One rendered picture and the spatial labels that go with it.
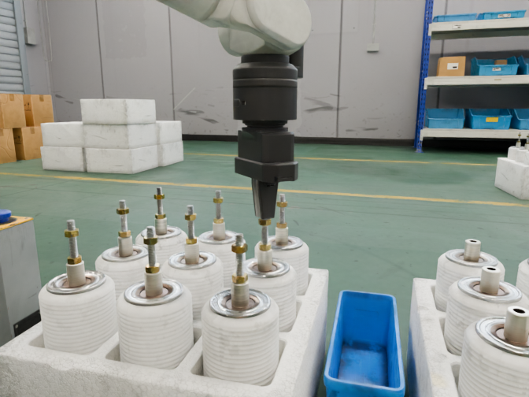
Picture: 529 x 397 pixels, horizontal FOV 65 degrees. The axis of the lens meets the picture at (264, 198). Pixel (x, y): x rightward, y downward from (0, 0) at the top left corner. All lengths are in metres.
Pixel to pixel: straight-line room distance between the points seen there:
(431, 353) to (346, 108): 5.08
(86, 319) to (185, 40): 5.84
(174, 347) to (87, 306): 0.13
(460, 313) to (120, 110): 2.86
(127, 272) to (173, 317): 0.17
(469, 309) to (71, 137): 3.22
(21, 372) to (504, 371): 0.56
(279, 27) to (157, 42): 6.01
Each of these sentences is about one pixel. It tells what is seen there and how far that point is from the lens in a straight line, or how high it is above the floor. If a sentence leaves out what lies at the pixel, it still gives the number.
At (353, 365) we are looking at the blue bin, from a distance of 0.87.
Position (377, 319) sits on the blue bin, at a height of 0.07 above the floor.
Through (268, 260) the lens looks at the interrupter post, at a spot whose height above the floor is 0.27.
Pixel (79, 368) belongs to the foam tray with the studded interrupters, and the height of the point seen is 0.18.
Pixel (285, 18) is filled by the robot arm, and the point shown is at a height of 0.59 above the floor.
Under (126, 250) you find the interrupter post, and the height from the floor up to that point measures 0.26.
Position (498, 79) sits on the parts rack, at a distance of 4.89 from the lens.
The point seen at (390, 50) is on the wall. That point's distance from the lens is 5.58.
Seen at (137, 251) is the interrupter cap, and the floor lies 0.25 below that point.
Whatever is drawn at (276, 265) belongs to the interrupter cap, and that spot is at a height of 0.25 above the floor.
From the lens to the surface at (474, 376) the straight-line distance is 0.52.
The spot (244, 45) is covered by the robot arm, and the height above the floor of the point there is 0.57.
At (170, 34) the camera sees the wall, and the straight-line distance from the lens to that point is 6.44.
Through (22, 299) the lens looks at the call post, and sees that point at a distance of 0.77.
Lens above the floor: 0.49
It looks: 13 degrees down
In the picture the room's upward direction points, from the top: straight up
